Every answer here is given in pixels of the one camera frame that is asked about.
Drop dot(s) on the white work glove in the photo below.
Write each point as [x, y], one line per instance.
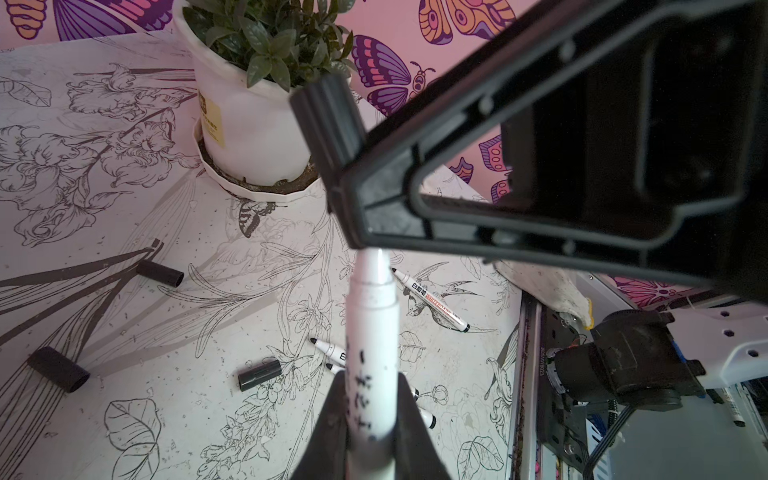
[553, 287]

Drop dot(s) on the potted green plant white pot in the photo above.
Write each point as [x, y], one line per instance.
[248, 58]

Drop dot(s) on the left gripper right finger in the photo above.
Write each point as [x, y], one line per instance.
[414, 453]

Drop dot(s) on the white marker pen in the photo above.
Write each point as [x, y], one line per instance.
[436, 305]
[371, 388]
[372, 322]

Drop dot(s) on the black pen cap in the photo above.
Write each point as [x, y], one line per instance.
[257, 375]
[57, 368]
[159, 273]

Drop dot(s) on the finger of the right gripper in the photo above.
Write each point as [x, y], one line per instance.
[618, 137]

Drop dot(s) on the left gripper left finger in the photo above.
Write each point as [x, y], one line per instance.
[325, 454]

